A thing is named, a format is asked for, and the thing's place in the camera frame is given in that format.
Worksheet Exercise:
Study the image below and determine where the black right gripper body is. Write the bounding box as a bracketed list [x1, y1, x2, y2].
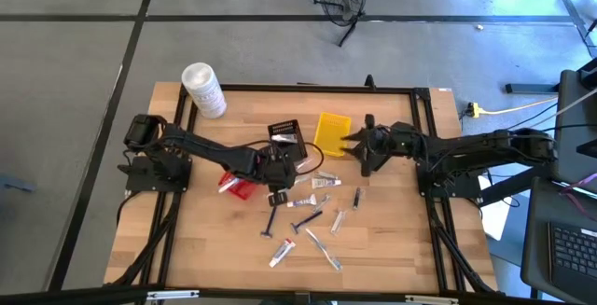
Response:
[360, 114, 398, 178]

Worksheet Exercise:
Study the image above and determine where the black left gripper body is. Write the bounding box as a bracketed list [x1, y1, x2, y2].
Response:
[255, 145, 299, 190]

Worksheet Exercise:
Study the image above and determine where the red plastic basket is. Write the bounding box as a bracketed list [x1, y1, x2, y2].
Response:
[217, 170, 258, 202]

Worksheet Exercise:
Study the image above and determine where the yellow plastic basket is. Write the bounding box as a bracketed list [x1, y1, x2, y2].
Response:
[312, 112, 353, 158]

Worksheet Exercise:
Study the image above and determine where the black plastic basket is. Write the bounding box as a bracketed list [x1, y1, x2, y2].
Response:
[267, 118, 309, 161]

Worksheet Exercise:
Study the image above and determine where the teal white toothbrush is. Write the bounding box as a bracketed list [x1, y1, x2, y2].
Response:
[305, 228, 344, 272]

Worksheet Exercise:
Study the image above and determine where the white wipes canister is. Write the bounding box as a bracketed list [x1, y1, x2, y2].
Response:
[180, 62, 229, 120]

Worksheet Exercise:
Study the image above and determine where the white sheet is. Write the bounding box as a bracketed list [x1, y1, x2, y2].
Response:
[482, 200, 509, 241]

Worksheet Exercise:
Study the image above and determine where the black desk leg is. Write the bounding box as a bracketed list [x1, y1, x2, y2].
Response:
[479, 164, 556, 206]

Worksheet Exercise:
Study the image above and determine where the black desk foot bar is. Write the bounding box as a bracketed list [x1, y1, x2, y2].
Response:
[506, 83, 561, 95]

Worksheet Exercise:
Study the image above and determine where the dark grey laptop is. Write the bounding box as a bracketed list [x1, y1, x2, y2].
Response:
[552, 69, 597, 194]

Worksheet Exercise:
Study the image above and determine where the black laptop with keyboard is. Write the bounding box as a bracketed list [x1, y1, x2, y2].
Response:
[520, 176, 597, 301]

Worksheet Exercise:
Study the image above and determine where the black rig beam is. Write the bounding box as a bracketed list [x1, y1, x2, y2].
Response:
[0, 285, 597, 305]

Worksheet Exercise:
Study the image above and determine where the black aluminium table frame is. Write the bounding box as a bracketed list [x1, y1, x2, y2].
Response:
[104, 83, 498, 297]

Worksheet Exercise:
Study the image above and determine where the yellow extension cord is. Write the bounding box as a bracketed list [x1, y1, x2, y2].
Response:
[467, 96, 560, 119]

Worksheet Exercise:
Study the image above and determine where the grey floor bracket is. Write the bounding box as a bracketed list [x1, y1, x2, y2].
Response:
[0, 173, 36, 193]

